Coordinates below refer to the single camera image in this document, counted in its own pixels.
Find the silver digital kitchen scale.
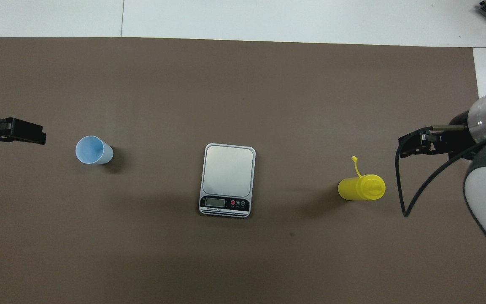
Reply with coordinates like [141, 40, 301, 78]
[199, 143, 256, 218]

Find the brown table mat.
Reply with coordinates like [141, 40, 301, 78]
[0, 37, 486, 304]

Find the yellow squeeze bottle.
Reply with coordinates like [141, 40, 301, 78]
[338, 156, 386, 201]

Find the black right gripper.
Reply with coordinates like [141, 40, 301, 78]
[398, 111, 476, 159]

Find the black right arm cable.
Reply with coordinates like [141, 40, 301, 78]
[396, 125, 486, 218]

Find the light blue plastic cup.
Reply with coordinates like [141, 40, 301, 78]
[76, 136, 113, 165]

